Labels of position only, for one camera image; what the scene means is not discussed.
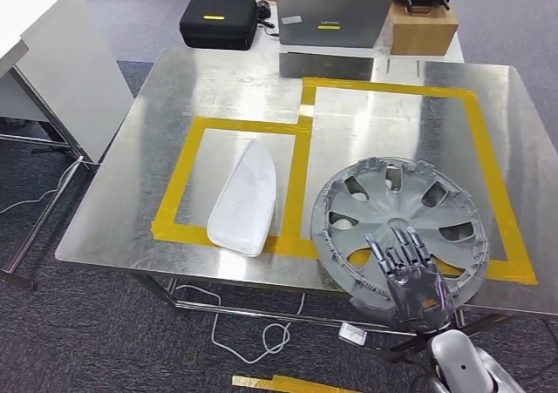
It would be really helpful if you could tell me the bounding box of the white plastic cover part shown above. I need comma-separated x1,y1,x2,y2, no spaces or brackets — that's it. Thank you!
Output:
206,139,279,259

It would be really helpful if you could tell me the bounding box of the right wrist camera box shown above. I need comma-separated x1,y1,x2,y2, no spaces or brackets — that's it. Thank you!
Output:
338,322,368,348

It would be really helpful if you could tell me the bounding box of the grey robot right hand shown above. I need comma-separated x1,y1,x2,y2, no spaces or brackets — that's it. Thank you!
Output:
364,226,456,335

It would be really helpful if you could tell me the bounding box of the grey plastic wheel hubcap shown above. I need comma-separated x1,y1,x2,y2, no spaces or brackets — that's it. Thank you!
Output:
310,156,490,329

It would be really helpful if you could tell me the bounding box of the yellow tape on workbench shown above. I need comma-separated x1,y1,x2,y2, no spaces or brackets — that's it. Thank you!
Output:
150,77,538,287

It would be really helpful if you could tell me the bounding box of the white floor cable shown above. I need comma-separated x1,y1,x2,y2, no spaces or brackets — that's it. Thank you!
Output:
174,283,307,366
0,156,85,216

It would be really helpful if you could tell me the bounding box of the black zip case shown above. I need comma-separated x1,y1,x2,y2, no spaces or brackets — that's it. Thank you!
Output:
179,0,259,52

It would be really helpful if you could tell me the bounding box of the cardboard box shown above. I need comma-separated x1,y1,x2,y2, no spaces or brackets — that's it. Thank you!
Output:
387,2,460,58

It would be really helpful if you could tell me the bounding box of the grey laptop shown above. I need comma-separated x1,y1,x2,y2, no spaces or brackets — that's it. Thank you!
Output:
275,0,395,50

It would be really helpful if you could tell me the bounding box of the steel workbench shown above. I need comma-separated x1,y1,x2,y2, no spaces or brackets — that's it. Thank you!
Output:
55,46,558,329

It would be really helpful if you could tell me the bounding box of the yellow floor tape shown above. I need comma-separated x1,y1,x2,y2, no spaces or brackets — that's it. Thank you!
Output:
231,374,365,393

